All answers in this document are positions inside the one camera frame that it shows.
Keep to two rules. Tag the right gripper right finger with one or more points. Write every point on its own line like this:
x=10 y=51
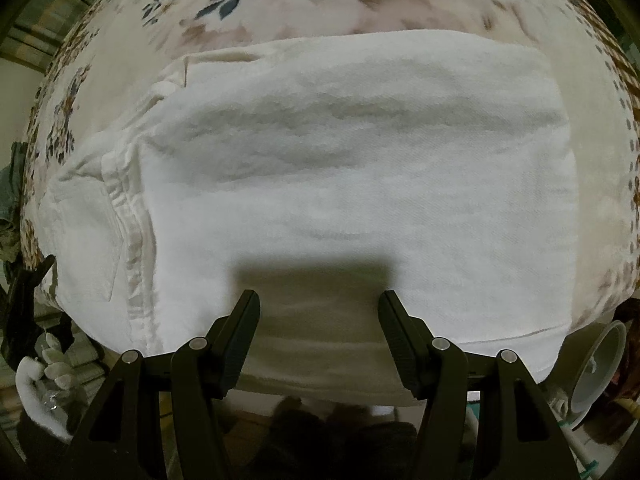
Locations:
x=485 y=417

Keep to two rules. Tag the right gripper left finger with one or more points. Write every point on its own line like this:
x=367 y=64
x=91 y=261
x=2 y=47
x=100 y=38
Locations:
x=120 y=436

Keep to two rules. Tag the white pants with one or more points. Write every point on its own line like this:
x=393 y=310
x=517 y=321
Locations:
x=320 y=173

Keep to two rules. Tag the white gloved left hand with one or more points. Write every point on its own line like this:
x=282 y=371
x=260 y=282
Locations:
x=38 y=380

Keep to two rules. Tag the teal plastic crate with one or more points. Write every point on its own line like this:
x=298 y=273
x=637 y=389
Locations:
x=592 y=459

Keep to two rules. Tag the grey waste bin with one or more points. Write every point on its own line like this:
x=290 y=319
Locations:
x=585 y=366

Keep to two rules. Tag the grey green clothes pile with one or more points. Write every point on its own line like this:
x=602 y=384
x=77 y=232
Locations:
x=11 y=191

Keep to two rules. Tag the green striped curtain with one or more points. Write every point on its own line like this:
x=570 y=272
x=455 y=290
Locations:
x=37 y=32

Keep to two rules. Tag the floral bed blanket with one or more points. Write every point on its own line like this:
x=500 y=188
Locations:
x=118 y=44

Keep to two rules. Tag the brown checkered bed sheet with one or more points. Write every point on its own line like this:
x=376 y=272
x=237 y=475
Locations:
x=618 y=33

